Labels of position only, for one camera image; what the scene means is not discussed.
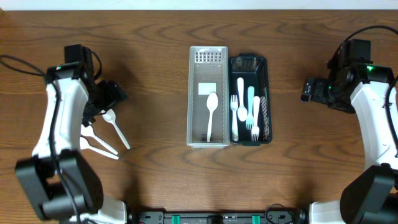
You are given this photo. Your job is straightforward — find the white label in basket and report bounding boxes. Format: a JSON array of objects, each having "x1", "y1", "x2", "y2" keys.
[{"x1": 198, "y1": 83, "x2": 216, "y2": 95}]

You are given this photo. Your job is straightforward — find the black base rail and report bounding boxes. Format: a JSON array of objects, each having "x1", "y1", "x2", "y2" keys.
[{"x1": 127, "y1": 203, "x2": 309, "y2": 224}]

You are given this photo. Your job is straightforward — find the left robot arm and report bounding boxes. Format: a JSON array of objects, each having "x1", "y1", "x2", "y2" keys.
[{"x1": 15, "y1": 44, "x2": 131, "y2": 223}]

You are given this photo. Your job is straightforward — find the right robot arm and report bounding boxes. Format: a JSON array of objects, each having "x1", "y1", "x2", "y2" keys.
[{"x1": 300, "y1": 39, "x2": 397, "y2": 223}]

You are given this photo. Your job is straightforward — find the white plastic utensil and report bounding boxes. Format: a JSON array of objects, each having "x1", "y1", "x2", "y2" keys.
[{"x1": 101, "y1": 109, "x2": 131, "y2": 149}]

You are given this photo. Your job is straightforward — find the white plastic spoon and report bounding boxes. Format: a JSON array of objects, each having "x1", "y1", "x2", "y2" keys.
[
  {"x1": 81, "y1": 125, "x2": 118, "y2": 155},
  {"x1": 206, "y1": 92, "x2": 218, "y2": 142},
  {"x1": 237, "y1": 77, "x2": 248, "y2": 122},
  {"x1": 80, "y1": 137, "x2": 119, "y2": 160}
]

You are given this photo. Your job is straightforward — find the white plastic fork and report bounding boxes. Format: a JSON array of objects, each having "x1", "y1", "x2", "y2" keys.
[
  {"x1": 230, "y1": 95, "x2": 239, "y2": 141},
  {"x1": 251, "y1": 96, "x2": 260, "y2": 141}
]

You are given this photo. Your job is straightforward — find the clear plastic basket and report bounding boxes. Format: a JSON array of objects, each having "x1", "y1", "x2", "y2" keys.
[{"x1": 187, "y1": 46, "x2": 229, "y2": 149}]

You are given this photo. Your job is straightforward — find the dark green plastic basket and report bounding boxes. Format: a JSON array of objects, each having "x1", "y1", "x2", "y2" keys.
[{"x1": 228, "y1": 53, "x2": 272, "y2": 146}]

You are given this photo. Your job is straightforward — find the pale blue plastic fork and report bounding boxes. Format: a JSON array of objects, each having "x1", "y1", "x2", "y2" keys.
[{"x1": 246, "y1": 86, "x2": 254, "y2": 130}]

